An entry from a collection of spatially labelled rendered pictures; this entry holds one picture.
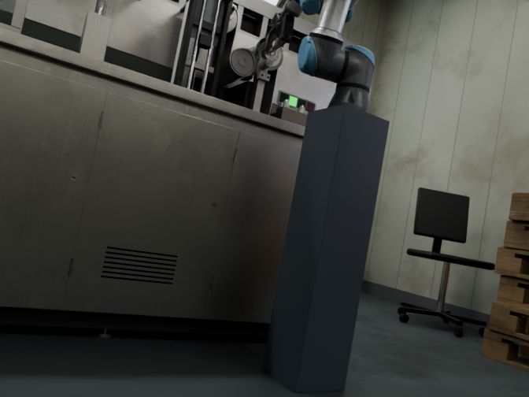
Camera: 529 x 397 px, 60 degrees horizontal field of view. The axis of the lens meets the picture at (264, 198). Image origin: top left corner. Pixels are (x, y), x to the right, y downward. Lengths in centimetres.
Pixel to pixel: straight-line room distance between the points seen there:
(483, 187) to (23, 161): 355
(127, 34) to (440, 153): 316
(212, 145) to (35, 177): 60
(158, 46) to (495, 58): 312
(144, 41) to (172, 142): 79
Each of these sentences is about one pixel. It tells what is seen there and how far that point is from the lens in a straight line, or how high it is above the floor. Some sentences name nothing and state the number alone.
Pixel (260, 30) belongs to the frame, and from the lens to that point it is 260.
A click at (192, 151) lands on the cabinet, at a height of 69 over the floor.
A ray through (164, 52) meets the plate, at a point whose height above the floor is 120.
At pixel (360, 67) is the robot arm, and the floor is 105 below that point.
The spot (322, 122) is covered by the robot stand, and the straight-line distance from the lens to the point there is 156.
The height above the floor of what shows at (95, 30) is 110.
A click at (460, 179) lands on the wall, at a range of 439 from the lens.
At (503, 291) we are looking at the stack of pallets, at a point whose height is 36.
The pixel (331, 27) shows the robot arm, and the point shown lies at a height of 115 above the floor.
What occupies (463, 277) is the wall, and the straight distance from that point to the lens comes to 423.
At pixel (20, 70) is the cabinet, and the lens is 159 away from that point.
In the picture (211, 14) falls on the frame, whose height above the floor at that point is 127.
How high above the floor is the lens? 48
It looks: 3 degrees up
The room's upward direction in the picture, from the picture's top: 10 degrees clockwise
